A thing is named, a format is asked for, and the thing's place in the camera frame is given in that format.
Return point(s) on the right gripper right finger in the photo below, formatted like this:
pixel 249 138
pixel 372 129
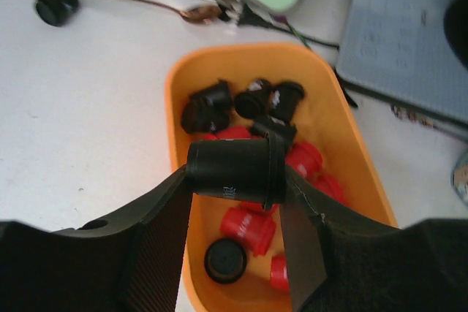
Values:
pixel 340 260

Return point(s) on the black capsule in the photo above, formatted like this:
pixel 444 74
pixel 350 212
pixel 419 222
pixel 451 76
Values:
pixel 225 261
pixel 253 101
pixel 286 97
pixel 249 170
pixel 208 110
pixel 56 12

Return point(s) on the red capsule cluster piece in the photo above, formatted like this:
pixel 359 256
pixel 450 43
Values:
pixel 278 273

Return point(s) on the orange storage basket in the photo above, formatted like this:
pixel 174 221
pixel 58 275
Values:
pixel 323 118

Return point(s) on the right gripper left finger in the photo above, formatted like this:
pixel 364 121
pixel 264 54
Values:
pixel 127 260

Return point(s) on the paper cup black lid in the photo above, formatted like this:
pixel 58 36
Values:
pixel 459 177

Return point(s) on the copper spoon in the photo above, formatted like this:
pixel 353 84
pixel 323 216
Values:
pixel 203 14

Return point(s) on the red capsule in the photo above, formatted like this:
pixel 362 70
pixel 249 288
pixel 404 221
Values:
pixel 327 184
pixel 305 159
pixel 234 133

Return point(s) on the grey induction cooker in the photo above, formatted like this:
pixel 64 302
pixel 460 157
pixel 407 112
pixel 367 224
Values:
pixel 397 51

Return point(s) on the red capsule number two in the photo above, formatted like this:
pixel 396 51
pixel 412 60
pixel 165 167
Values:
pixel 252 230

